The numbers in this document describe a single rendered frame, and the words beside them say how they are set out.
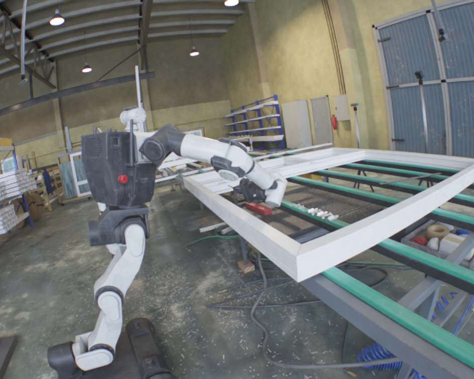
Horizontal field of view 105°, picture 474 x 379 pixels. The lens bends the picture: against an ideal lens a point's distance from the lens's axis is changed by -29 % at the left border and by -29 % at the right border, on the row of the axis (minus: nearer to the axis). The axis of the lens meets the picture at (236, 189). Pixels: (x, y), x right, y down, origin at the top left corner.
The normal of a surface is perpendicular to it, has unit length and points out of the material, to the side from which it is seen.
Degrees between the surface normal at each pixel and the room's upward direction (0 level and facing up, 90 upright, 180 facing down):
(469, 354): 0
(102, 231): 90
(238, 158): 59
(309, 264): 90
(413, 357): 90
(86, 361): 90
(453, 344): 0
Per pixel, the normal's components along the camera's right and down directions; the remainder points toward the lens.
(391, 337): -0.92, 0.22
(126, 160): 0.89, 0.07
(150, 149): -0.25, 0.55
